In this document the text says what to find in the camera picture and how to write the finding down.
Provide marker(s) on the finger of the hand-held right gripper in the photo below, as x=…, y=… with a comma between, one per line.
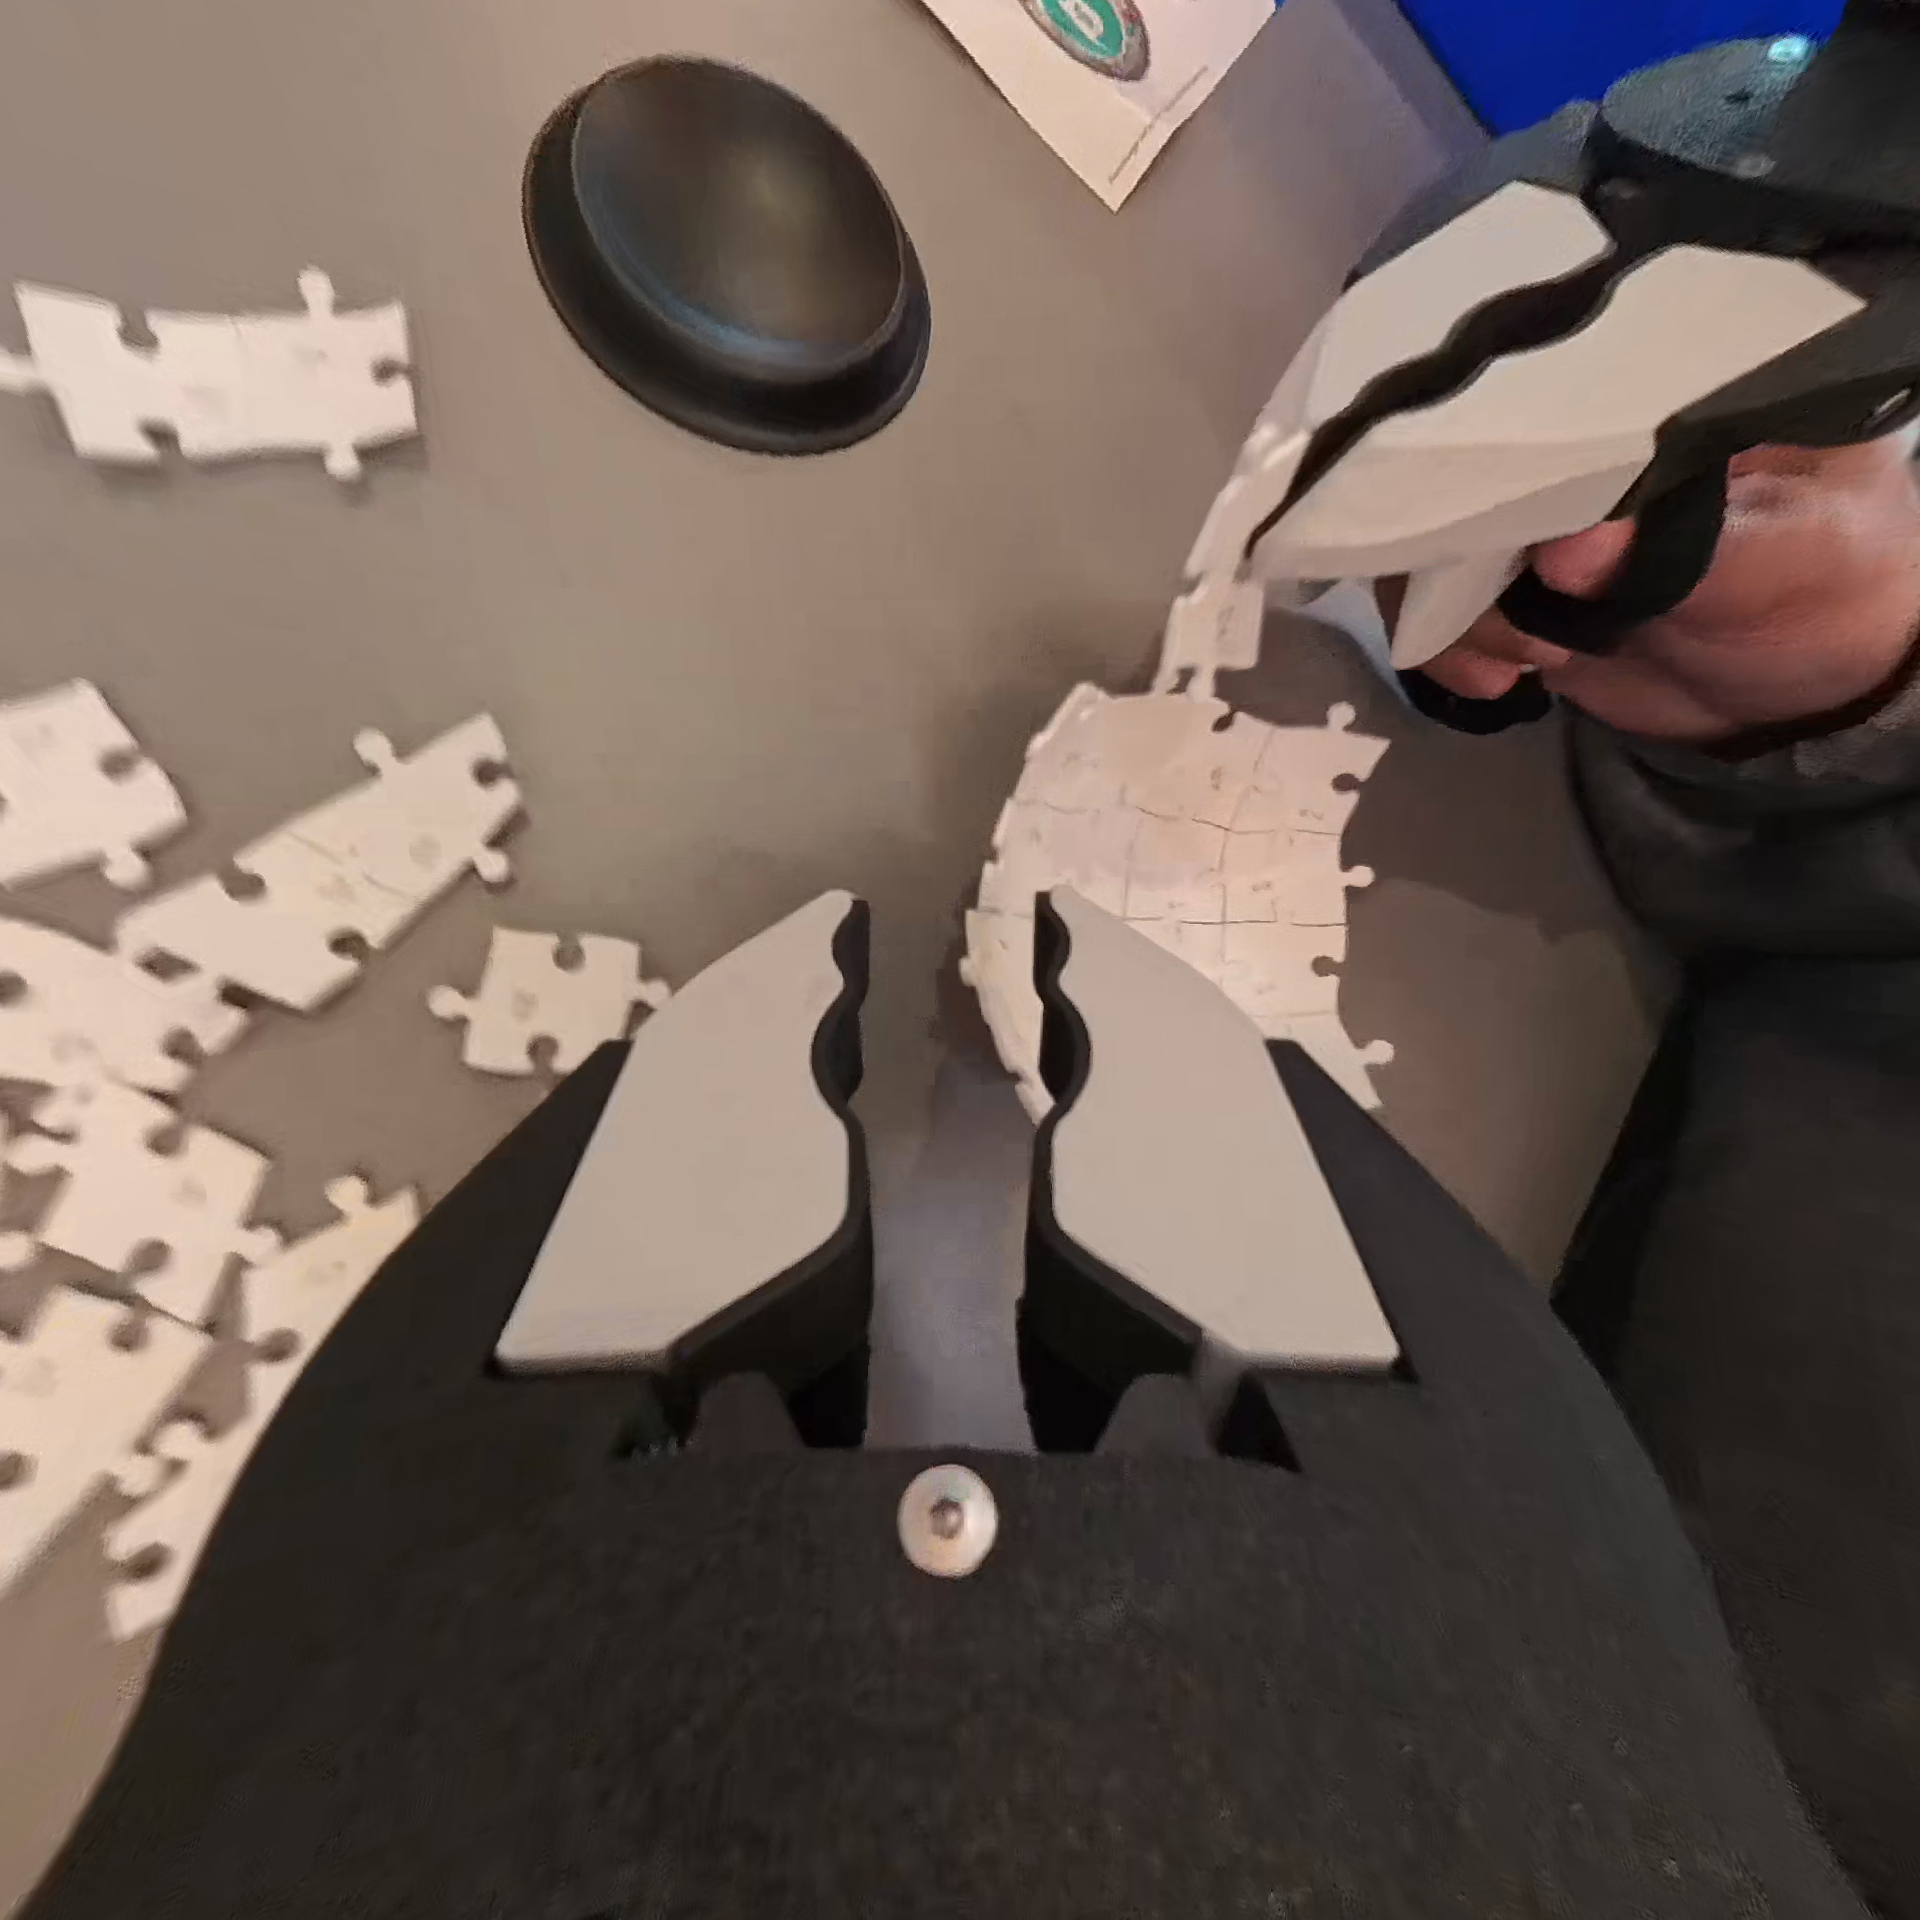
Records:
x=1501, y=450
x=1470, y=254

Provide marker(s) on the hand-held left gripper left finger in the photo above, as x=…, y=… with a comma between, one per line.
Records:
x=704, y=1185

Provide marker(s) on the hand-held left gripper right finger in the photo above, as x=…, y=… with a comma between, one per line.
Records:
x=1201, y=1201

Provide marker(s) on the assembled curved puzzle ball section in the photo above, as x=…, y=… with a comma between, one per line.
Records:
x=1201, y=840

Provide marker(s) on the pile of white puzzle pieces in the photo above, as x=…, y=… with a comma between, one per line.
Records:
x=135, y=1171

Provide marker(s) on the black round puzzle stand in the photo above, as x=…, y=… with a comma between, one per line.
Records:
x=735, y=254

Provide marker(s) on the joined white puzzle strip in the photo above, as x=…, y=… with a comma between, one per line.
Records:
x=224, y=374

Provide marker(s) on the person's right hand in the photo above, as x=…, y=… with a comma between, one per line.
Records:
x=1800, y=584

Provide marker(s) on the blue plastic bin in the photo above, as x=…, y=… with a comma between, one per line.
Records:
x=1530, y=44

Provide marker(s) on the white paper instruction sheet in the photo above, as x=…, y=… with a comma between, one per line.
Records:
x=1095, y=74

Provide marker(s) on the person's dark trousers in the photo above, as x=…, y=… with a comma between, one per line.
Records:
x=1770, y=1350

